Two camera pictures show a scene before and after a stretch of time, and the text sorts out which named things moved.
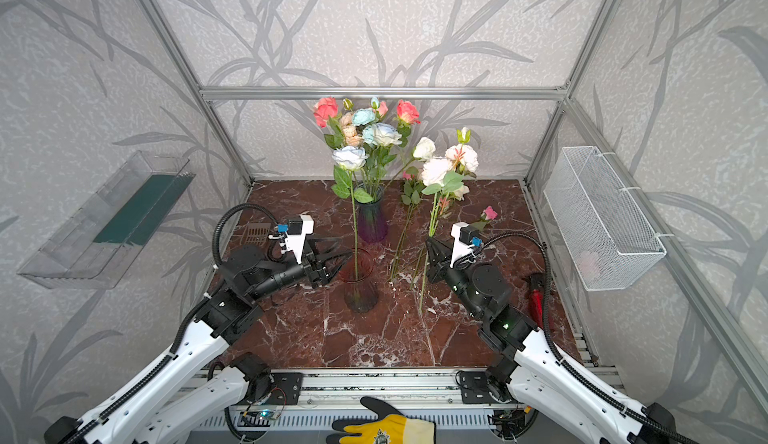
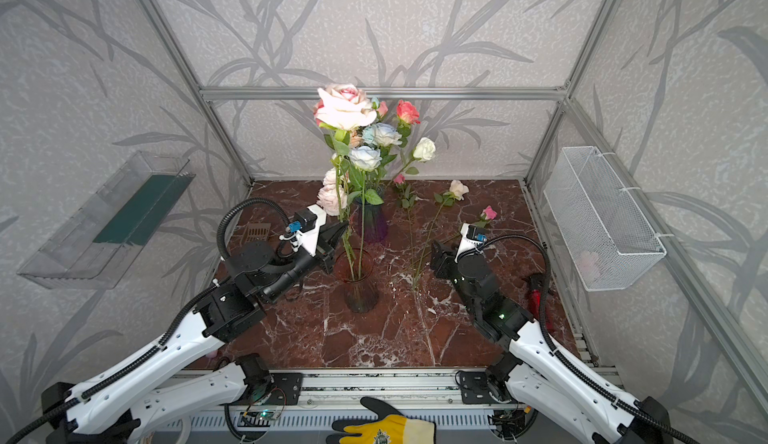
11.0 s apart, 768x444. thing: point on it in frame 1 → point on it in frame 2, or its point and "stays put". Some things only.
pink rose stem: x=381 y=110 stays put
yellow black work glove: x=385 y=426 stays put
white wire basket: x=607 y=241 stays put
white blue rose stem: x=350 y=158 → x=365 y=159
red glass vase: x=360 y=293 stays put
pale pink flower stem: x=442 y=178 → x=342 y=222
